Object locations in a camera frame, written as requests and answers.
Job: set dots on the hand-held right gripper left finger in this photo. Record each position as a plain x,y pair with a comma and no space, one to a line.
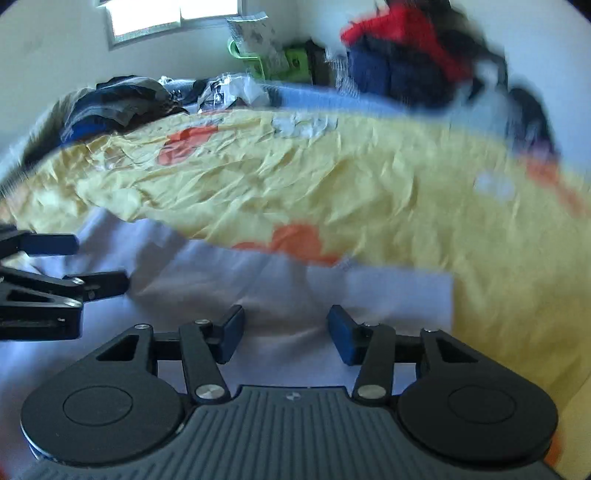
231,333

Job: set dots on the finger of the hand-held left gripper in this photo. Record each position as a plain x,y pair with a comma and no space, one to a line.
106,282
51,244

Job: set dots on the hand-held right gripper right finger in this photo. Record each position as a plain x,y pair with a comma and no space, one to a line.
342,334

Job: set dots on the light blue shirt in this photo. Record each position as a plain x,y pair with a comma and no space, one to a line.
258,295

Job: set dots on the pile of dark folded clothes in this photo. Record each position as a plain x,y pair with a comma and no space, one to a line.
115,104

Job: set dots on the grey floral quilt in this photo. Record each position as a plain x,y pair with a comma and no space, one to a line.
27,138

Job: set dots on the yellow printed bedsheet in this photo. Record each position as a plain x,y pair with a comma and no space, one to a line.
369,184

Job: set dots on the white crumpled plastic bag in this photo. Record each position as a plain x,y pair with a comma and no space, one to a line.
231,92

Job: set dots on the blue blanket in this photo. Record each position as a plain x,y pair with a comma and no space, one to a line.
332,99

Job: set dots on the window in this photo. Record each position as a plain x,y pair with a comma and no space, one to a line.
175,18

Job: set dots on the checked cloth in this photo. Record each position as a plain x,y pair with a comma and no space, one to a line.
339,71

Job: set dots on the green plastic chair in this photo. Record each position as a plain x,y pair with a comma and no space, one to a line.
244,57

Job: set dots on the navy blue jacket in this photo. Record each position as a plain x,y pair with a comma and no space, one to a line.
401,76

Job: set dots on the pale blue plastic bag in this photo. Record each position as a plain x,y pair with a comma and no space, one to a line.
485,106

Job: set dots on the green stool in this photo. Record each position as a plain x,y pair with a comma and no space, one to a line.
296,62

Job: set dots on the floral print pillow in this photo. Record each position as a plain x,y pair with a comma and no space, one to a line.
258,39

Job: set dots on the black garment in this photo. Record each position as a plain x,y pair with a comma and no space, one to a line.
533,117

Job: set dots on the red jacket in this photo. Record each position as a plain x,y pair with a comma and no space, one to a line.
406,32

